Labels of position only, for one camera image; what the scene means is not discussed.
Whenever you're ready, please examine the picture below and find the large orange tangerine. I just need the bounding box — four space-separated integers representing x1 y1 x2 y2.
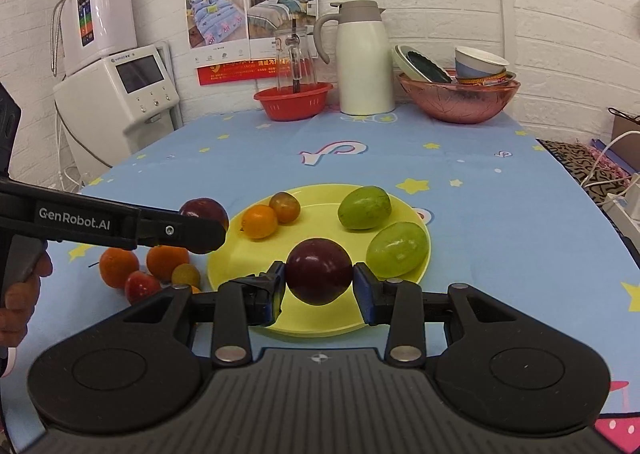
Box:
99 248 140 289

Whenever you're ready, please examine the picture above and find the green plum upper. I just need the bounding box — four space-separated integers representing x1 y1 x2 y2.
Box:
337 185 392 231

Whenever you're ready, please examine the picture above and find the small orange in plate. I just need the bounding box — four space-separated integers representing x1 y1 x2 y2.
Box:
241 205 279 240

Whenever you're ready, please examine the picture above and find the red plastic basket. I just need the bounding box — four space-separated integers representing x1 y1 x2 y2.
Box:
254 82 333 122

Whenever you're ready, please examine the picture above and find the white blue bowl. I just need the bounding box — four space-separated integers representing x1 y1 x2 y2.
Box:
454 46 509 78

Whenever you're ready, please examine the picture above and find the white water dispenser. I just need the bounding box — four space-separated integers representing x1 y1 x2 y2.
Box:
53 41 183 184

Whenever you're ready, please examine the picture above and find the yellow oval plate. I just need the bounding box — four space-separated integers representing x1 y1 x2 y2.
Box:
206 183 433 339

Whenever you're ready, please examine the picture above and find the white power adapter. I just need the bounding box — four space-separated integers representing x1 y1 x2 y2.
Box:
603 174 639 240

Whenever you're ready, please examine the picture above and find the cardboard box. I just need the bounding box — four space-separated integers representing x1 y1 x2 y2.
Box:
608 107 640 170

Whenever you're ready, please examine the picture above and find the green plum lower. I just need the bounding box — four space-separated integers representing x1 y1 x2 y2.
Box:
366 222 431 278

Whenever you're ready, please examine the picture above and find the white wall appliance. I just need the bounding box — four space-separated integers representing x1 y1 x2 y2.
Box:
61 0 138 76

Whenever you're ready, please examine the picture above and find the pink glass bowl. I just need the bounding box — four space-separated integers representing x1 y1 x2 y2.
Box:
398 74 521 125

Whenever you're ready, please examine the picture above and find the green tilted plate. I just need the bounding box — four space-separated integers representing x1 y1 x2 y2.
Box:
393 44 452 84

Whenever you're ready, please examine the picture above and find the red tomato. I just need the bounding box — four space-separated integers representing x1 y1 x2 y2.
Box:
124 271 163 304

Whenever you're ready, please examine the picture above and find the large tangerine with stem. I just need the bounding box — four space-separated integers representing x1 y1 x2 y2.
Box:
145 245 190 283

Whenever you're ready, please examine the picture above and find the white thermos jug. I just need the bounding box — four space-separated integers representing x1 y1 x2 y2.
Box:
314 0 395 116

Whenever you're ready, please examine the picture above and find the left human hand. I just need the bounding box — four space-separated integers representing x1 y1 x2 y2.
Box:
0 252 53 348

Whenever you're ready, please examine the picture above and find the dark plum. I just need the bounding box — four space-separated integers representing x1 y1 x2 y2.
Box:
285 238 354 306
180 197 229 230

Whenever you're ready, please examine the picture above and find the clear glass bottle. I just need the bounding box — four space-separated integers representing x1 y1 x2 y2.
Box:
276 18 317 93

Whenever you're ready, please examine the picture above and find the reddish brown small fruit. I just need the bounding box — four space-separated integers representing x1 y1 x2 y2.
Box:
269 192 302 224

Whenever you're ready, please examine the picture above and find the bedding wall poster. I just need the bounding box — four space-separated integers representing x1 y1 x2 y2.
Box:
186 0 319 86

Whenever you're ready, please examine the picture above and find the brown longan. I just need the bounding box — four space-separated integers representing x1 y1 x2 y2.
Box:
171 263 201 289

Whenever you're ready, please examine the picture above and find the green plum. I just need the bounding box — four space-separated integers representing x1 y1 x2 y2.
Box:
337 185 392 231
366 222 431 278

